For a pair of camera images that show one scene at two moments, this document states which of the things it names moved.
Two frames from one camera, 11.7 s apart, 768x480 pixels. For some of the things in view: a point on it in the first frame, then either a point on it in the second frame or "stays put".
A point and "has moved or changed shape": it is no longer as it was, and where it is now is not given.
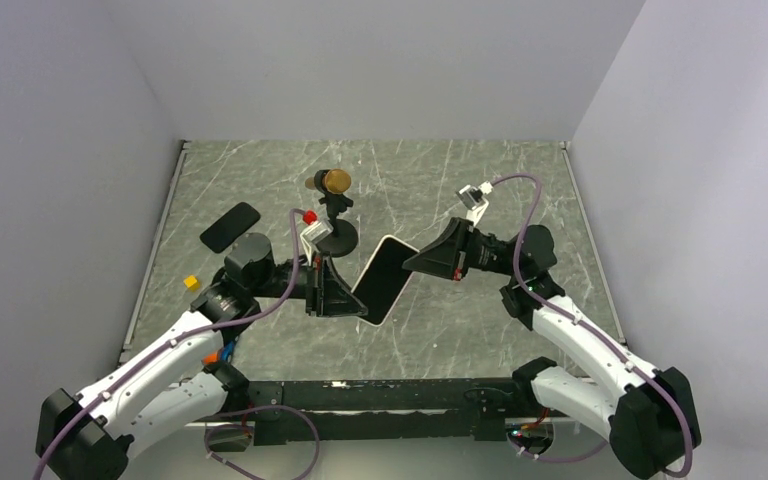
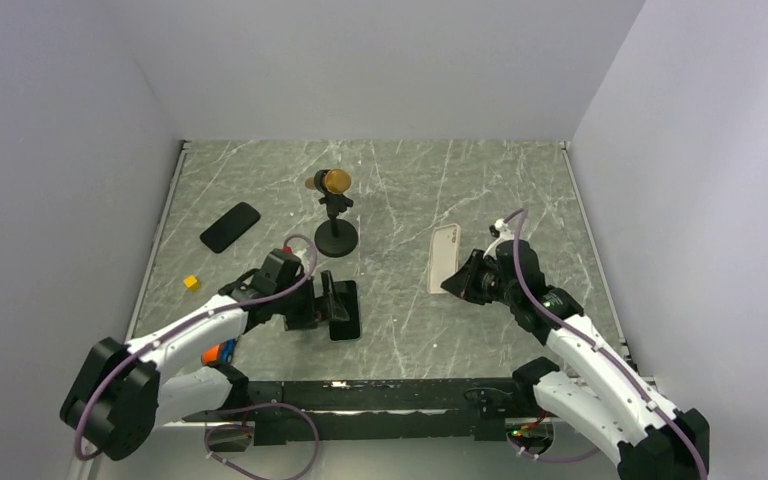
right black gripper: [449, 255] to [464, 283]
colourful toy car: [220, 355] stays put
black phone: [226, 229] stays put
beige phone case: [383, 279] has moved or changed shape
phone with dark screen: [383, 279] to [347, 295]
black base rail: [438, 409] stays put
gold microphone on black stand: [343, 237] stays put
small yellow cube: [191, 282] stays put
